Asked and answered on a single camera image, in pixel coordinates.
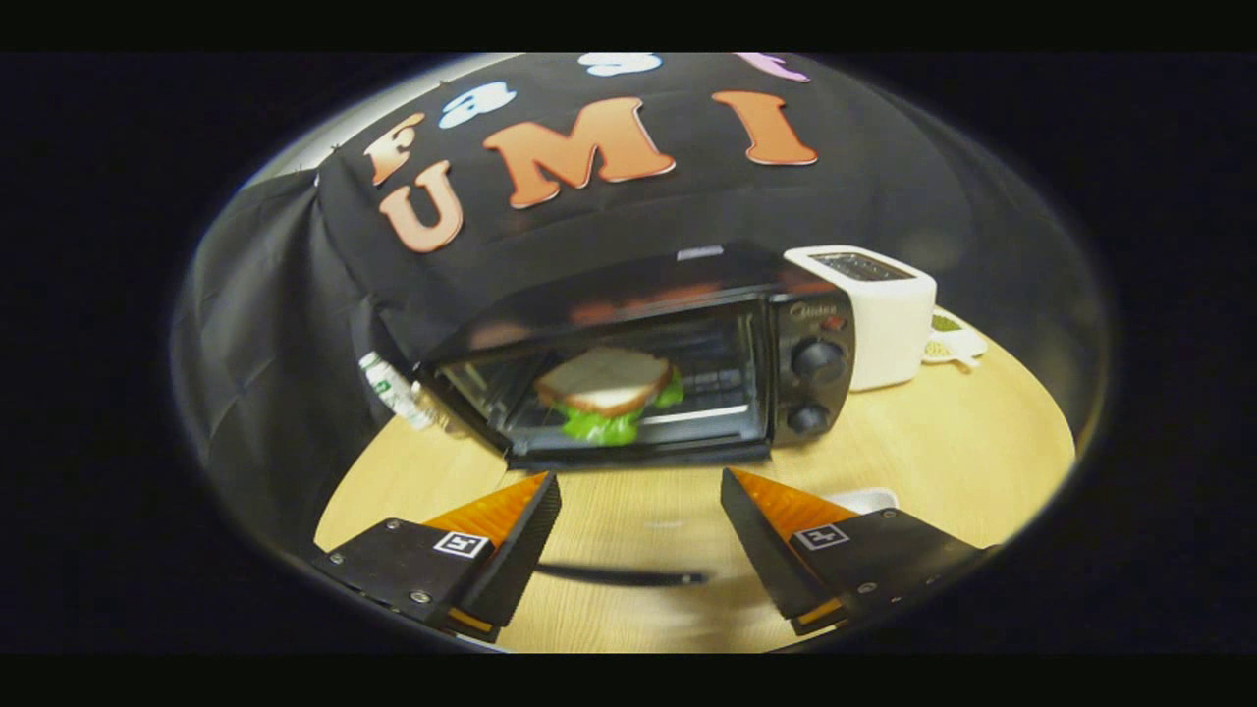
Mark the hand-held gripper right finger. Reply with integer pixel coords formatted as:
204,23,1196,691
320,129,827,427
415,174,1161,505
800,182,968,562
720,467,998,637

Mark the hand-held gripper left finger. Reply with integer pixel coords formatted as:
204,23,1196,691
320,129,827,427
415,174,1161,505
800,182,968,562
312,471,563,644

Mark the black toaster oven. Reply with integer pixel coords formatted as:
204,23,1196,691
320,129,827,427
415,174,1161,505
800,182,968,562
412,241,857,590

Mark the white bread lettuce sandwich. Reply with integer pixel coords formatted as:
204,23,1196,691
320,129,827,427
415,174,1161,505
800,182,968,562
535,346,685,448

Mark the white pop-up toaster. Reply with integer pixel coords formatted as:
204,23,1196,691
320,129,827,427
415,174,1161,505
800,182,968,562
784,245,939,393

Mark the white dish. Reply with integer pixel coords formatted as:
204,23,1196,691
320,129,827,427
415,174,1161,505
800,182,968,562
820,487,900,516

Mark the white bottle green label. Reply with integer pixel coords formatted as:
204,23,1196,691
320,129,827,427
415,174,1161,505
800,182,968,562
358,351,443,433

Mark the white green small object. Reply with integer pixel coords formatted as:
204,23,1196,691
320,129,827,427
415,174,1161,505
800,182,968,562
921,309,989,369

